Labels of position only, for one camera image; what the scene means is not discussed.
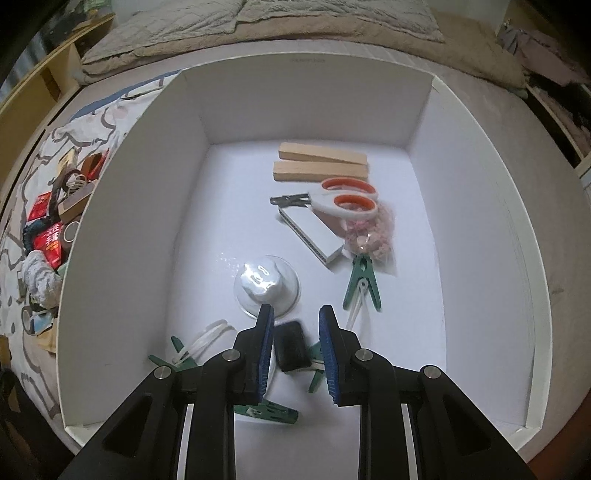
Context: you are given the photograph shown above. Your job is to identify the small black box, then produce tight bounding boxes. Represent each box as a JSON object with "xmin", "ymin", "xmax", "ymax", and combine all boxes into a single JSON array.
[{"xmin": 273, "ymin": 321, "xmax": 311, "ymax": 373}]

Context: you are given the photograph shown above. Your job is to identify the green plastic clip tool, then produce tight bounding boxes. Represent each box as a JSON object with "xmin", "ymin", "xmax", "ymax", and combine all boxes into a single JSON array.
[{"xmin": 233, "ymin": 342, "xmax": 325, "ymax": 425}]

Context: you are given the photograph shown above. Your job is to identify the orange white scissors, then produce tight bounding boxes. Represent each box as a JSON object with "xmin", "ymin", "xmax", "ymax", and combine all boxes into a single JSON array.
[{"xmin": 270, "ymin": 177, "xmax": 379, "ymax": 221}]

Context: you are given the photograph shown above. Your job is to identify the rectangular wooden block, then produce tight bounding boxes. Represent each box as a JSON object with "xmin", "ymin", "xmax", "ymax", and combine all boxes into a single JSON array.
[{"xmin": 273, "ymin": 160, "xmax": 369, "ymax": 182}]

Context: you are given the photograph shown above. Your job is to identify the white round hook base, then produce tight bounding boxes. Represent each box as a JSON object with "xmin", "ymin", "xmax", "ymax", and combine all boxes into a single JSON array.
[{"xmin": 233, "ymin": 255, "xmax": 301, "ymax": 318}]

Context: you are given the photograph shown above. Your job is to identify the green clothespin with white loop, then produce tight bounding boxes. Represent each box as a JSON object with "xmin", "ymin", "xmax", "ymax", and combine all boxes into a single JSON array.
[{"xmin": 148, "ymin": 319, "xmax": 235, "ymax": 372}]

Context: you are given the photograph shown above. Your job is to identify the white flat card box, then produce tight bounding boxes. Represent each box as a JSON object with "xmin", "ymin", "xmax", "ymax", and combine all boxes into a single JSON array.
[{"xmin": 277, "ymin": 206, "xmax": 344, "ymax": 265}]

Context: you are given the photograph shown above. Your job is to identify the pink flower packet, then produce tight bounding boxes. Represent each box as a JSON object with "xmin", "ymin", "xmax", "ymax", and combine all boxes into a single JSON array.
[{"xmin": 345, "ymin": 203, "xmax": 394, "ymax": 265}]

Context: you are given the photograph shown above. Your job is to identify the white cardboard shoe box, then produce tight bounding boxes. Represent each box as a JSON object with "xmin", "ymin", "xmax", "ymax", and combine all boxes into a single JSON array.
[{"xmin": 56, "ymin": 51, "xmax": 554, "ymax": 455}]

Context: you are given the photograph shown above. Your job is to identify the wooden block in box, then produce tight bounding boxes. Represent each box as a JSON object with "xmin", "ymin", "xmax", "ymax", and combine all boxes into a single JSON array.
[{"xmin": 279, "ymin": 142, "xmax": 368, "ymax": 166}]

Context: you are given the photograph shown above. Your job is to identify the brown tape roll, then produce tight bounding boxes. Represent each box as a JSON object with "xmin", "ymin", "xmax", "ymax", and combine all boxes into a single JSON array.
[{"xmin": 60, "ymin": 220, "xmax": 80, "ymax": 249}]

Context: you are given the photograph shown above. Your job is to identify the white crochet yarn bundle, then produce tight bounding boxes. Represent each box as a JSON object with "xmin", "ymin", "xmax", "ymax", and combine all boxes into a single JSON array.
[{"xmin": 22, "ymin": 250, "xmax": 62, "ymax": 309}]

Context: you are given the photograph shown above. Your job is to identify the red booklet packet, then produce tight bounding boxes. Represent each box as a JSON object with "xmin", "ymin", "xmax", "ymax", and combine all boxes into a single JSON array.
[{"xmin": 27, "ymin": 191, "xmax": 52, "ymax": 222}]

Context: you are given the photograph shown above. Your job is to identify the patterned cartoon blanket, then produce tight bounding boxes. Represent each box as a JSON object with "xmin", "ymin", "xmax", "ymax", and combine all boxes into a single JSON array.
[{"xmin": 1, "ymin": 72, "xmax": 176, "ymax": 423}]

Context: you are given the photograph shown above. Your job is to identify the right quilted beige pillow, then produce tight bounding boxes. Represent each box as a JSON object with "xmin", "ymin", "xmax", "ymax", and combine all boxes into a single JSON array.
[{"xmin": 236, "ymin": 0, "xmax": 444, "ymax": 43}]

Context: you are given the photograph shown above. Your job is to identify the quilted beige pillow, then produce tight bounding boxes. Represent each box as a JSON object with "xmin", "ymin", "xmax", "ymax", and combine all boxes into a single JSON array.
[
  {"xmin": 236, "ymin": 0, "xmax": 444, "ymax": 43},
  {"xmin": 82, "ymin": 0, "xmax": 245, "ymax": 65}
]

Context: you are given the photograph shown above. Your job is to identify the beige folded duvet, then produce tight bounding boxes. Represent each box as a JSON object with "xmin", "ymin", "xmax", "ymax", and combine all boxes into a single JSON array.
[{"xmin": 75, "ymin": 11, "xmax": 526, "ymax": 90}]

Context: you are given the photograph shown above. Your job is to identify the wooden bedside shelf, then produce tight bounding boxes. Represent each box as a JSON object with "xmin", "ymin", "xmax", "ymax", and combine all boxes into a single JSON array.
[{"xmin": 1, "ymin": 13, "xmax": 115, "ymax": 204}]

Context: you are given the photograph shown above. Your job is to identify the left quilted beige pillow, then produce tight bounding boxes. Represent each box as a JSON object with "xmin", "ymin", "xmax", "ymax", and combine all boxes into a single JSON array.
[{"xmin": 82, "ymin": 0, "xmax": 245, "ymax": 65}]

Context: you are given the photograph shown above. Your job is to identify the pile of clothes in closet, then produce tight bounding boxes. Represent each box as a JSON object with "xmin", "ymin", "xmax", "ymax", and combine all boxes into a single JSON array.
[{"xmin": 497, "ymin": 23, "xmax": 590, "ymax": 158}]

